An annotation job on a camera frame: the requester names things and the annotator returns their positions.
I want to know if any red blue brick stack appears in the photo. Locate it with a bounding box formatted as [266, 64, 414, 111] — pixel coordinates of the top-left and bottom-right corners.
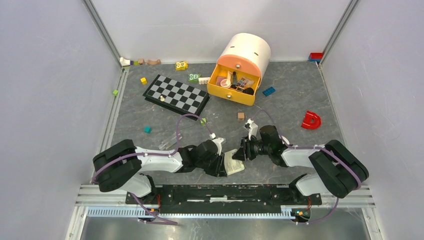
[308, 52, 323, 63]

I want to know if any green number block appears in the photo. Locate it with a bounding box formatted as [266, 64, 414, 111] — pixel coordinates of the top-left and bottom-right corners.
[188, 73, 201, 83]

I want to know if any white paper sachet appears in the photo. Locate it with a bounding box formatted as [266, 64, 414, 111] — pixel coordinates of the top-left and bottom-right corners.
[224, 149, 245, 176]

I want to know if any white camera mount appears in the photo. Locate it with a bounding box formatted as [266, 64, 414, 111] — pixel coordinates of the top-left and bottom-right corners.
[209, 133, 226, 155]
[243, 118, 258, 140]

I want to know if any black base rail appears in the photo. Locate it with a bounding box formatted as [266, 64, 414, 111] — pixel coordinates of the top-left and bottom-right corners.
[140, 184, 322, 214]

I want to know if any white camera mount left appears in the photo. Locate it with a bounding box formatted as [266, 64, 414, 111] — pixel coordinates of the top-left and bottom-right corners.
[209, 133, 226, 155]

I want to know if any black mascara tube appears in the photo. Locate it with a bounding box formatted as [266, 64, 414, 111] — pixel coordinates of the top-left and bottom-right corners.
[232, 71, 238, 86]

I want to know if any blue lego brick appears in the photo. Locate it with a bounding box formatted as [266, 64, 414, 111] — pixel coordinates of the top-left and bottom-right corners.
[262, 86, 276, 97]

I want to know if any small round blush pot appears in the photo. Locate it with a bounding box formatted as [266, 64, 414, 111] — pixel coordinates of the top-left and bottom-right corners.
[220, 78, 232, 89]

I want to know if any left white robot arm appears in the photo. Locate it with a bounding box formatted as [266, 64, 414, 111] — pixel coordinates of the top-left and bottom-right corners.
[92, 138, 234, 204]

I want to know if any red plastic toy piece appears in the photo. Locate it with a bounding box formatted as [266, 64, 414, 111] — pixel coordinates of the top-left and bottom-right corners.
[301, 110, 322, 130]

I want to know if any wooden arch block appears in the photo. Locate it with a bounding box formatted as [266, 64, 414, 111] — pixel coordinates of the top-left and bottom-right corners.
[146, 59, 162, 65]

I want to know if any small green cube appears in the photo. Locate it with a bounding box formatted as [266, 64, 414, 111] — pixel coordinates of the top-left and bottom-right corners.
[200, 118, 207, 126]

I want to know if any yellow small cube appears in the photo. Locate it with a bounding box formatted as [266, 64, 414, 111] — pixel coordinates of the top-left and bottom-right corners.
[140, 77, 148, 85]

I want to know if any clear plastic bottle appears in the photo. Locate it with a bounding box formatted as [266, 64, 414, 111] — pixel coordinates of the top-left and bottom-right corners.
[158, 133, 182, 151]

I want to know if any small wooden cube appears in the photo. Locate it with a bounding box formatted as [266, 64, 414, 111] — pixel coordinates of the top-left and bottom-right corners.
[237, 112, 246, 121]

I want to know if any colourful eyeshadow palette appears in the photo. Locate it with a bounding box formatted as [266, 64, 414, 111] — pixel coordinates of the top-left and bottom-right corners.
[237, 77, 255, 89]

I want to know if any pink blush palette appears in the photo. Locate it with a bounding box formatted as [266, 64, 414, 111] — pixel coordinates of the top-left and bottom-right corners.
[215, 76, 227, 86]

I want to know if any small wooden block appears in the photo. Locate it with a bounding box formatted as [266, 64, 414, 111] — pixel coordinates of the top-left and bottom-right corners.
[137, 58, 145, 65]

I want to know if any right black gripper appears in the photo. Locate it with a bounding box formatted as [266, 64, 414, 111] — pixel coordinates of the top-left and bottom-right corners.
[231, 134, 271, 162]

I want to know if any cream round drawer cabinet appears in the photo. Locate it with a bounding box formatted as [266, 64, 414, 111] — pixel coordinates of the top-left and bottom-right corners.
[219, 33, 271, 78]

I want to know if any teal small cube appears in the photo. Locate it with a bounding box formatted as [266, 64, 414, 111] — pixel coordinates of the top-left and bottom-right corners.
[144, 126, 152, 134]

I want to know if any orange top drawer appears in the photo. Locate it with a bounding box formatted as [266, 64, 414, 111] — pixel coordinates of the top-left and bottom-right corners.
[217, 54, 262, 77]

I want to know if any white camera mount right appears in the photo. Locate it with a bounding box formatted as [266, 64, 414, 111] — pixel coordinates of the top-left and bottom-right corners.
[243, 118, 258, 140]

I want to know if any black round cap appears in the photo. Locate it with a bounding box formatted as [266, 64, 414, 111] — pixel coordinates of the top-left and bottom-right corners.
[242, 87, 255, 96]

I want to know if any white lego brick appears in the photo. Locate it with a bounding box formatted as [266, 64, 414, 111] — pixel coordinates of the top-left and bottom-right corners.
[198, 77, 210, 85]

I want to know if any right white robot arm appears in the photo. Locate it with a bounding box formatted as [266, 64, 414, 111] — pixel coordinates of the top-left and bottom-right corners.
[233, 125, 370, 204]

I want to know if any black white checkerboard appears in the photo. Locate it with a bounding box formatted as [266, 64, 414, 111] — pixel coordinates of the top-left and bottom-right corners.
[143, 74, 210, 116]

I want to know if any white corner bracket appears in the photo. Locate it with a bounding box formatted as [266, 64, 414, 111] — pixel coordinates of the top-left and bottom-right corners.
[119, 56, 132, 67]

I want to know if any yellow owl toy block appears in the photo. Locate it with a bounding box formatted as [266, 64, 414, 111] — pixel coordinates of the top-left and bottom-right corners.
[175, 61, 188, 71]

